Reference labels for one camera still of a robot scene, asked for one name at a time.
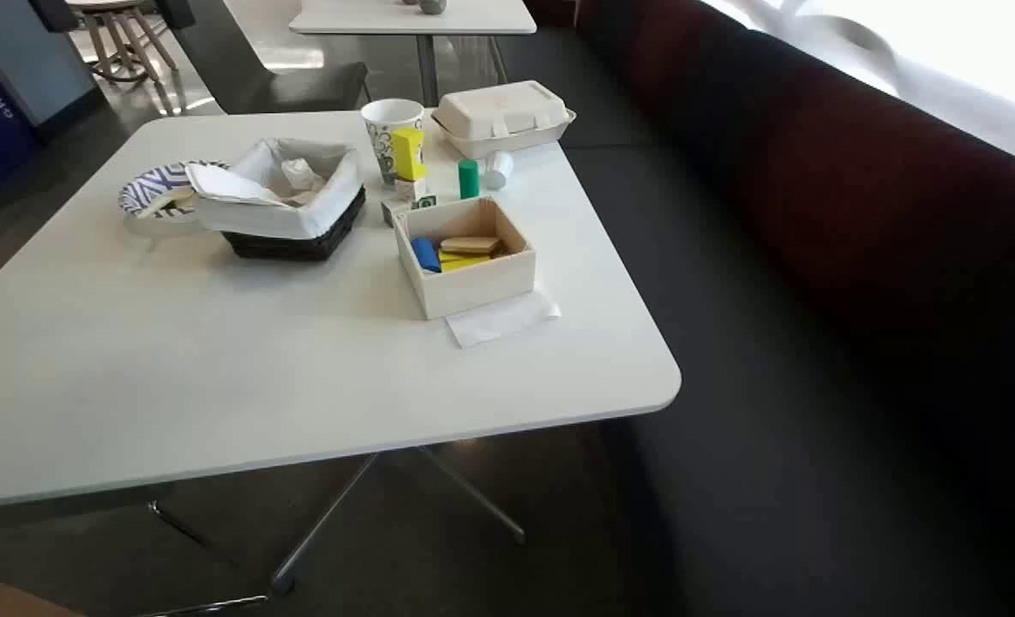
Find crumpled white tissue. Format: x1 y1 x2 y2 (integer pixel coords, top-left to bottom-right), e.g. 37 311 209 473
279 158 319 191

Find white paper napkin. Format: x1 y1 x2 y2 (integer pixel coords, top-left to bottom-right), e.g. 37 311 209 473
441 287 564 348

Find dark upholstered bench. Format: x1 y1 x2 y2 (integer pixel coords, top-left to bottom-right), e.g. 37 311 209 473
495 0 1015 617

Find white paper basket liner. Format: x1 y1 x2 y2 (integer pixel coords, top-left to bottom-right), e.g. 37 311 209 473
181 135 367 243

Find blue cabinet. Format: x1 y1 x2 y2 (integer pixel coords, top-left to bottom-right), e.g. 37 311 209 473
0 0 105 191

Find green cylinder block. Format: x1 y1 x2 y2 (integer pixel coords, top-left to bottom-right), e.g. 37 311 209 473
457 154 484 202

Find white wooden box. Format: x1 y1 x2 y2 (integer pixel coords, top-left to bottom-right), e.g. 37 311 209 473
388 197 540 321

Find long yellow block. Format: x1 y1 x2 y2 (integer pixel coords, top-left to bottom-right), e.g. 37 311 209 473
437 250 512 273

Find white foam clamshell container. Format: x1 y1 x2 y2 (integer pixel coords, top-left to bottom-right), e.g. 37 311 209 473
431 79 580 160

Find metal table legs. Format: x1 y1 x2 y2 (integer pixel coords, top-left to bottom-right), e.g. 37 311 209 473
144 441 531 617

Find black chair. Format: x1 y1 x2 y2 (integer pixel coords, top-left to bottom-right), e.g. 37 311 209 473
175 0 374 118

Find bright window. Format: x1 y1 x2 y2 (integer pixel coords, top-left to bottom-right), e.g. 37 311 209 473
701 0 1015 174

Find tall yellow block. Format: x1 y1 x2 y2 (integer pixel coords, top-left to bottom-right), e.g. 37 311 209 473
388 123 429 186

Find blue cylinder block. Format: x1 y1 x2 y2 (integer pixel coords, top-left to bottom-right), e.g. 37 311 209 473
407 233 445 273

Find natural wood block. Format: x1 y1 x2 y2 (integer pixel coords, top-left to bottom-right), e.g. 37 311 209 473
437 233 500 262

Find blue patterned paper plate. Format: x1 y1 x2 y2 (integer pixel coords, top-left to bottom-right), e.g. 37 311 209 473
118 158 229 225

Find white background table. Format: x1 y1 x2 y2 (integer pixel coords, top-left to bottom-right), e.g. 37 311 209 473
287 0 543 106

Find small white round object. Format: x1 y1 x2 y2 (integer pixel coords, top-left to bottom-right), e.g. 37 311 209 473
480 152 519 191

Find black basket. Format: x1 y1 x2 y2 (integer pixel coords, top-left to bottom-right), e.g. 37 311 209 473
221 186 371 263

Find metal stool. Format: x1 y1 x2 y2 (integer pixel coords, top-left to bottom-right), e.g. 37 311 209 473
64 0 192 118

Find patterned paper cup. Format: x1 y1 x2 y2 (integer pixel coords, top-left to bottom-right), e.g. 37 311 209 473
358 95 431 186

